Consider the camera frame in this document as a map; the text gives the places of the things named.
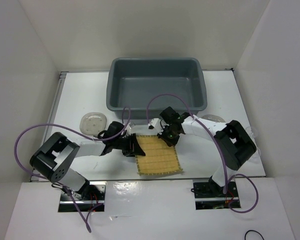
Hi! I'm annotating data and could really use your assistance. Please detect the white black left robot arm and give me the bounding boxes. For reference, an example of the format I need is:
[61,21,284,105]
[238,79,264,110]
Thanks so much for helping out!
[29,121,146,200]

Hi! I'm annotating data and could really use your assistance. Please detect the black cable loop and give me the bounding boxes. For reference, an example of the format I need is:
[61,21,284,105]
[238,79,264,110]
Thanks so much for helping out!
[244,229,265,240]

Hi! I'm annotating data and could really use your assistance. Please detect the yellow woven placemat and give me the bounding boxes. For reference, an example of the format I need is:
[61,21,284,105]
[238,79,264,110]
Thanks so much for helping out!
[135,135,183,176]

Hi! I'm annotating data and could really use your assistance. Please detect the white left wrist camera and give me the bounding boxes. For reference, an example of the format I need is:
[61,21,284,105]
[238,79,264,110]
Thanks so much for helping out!
[126,121,136,131]

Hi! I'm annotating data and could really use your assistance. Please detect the clear plastic cup far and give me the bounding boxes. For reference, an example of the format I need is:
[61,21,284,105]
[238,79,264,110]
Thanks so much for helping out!
[245,126,259,139]

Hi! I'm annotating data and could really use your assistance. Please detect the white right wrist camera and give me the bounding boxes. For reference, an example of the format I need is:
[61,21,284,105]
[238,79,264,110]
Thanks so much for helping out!
[148,118,163,134]

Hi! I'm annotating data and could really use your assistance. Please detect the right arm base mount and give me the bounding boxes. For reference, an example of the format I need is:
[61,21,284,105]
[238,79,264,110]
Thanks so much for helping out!
[190,179,241,210]

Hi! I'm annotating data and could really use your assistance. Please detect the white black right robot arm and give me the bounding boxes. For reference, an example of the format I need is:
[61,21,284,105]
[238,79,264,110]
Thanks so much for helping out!
[148,107,257,197]

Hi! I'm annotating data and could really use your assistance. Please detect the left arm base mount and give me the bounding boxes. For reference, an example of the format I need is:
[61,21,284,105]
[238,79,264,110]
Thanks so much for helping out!
[55,181,107,213]

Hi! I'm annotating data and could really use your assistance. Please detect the aluminium table edge rail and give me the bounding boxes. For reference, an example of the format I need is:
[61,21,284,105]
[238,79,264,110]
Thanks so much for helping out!
[29,71,67,181]

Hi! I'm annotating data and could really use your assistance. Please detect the clear plastic cup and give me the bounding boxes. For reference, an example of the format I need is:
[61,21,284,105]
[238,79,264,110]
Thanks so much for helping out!
[253,147,261,158]
[245,126,259,139]

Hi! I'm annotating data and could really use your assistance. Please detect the clear glass plate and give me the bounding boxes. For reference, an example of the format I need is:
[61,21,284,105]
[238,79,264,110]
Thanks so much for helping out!
[201,114,226,123]
[79,112,107,136]

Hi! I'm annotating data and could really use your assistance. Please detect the clear plastic cup near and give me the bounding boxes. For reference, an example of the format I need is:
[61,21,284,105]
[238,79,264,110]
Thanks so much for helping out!
[253,147,261,158]

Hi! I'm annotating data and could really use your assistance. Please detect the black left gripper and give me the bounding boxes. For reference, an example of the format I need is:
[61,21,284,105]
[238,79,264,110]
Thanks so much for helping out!
[112,133,146,158]

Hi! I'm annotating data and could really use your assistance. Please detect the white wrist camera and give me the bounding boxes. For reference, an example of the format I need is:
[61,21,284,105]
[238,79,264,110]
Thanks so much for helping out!
[148,118,163,134]
[126,121,136,131]

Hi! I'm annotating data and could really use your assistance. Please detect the grey plastic bin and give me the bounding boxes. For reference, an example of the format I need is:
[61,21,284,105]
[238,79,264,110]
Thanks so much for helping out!
[106,57,208,120]

